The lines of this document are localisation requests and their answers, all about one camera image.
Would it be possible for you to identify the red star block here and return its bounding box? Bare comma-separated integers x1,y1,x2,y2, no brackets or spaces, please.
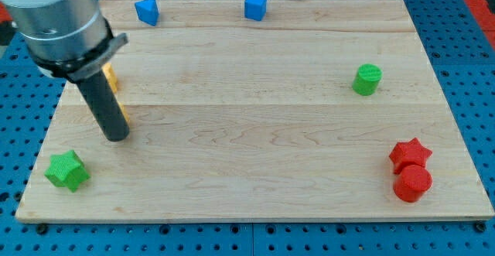
389,138,432,175

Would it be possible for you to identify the yellow heart block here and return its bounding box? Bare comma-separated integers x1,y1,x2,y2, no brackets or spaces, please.
102,63,118,94

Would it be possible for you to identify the wooden board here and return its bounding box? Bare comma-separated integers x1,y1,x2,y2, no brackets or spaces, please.
15,0,494,224

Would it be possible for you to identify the blue cube block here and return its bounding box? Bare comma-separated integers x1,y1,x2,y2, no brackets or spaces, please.
244,0,267,21

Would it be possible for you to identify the blue triangular block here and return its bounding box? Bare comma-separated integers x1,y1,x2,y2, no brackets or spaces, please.
135,0,159,26

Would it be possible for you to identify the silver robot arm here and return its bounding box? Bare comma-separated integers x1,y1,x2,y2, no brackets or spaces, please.
1,0,129,142

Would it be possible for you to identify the green star block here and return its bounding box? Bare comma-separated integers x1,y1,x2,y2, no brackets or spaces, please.
44,150,90,193

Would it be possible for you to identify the green cylinder block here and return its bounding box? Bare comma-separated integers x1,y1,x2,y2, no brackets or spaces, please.
352,63,383,96

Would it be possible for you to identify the yellow block lower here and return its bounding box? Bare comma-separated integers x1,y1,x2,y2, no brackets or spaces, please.
118,102,130,125

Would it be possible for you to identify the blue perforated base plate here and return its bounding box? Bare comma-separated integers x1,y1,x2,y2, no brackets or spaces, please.
1,0,494,255

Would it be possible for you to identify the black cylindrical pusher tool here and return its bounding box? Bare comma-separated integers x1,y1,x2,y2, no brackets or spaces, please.
77,70,129,142

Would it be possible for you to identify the red cylinder block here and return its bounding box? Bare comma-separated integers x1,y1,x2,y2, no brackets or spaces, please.
393,165,433,203

